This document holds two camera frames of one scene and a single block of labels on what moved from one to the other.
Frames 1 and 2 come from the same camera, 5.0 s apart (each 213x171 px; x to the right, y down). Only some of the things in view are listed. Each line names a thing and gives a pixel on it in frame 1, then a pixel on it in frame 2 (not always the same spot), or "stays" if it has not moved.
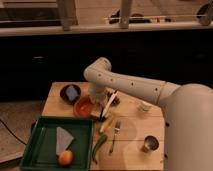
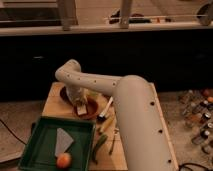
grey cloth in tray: (63, 140) stays
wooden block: (95, 113) -> (82, 109)
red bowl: (83, 107) stays
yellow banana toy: (107, 126) stays
